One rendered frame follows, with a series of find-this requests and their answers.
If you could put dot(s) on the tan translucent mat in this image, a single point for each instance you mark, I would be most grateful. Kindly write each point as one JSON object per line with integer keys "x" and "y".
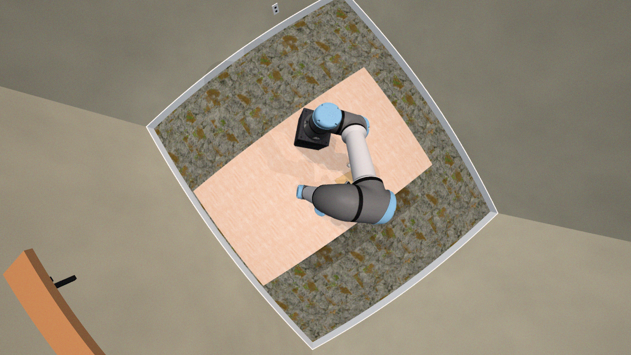
{"x": 344, "y": 178}

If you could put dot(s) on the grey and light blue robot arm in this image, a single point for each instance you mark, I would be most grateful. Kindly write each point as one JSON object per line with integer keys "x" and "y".
{"x": 365, "y": 200}

